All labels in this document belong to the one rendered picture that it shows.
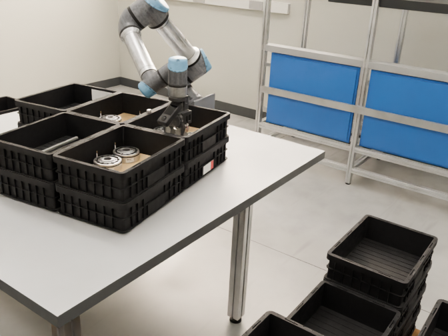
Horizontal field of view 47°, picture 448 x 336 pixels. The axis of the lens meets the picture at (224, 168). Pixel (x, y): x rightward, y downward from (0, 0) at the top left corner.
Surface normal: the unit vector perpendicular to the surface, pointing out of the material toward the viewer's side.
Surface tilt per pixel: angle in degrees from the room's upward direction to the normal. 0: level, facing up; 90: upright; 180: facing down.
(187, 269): 0
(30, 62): 90
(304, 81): 90
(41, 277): 0
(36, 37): 90
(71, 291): 0
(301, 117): 90
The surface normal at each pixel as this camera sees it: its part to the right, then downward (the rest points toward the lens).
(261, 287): 0.05, -0.92
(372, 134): -0.58, 0.29
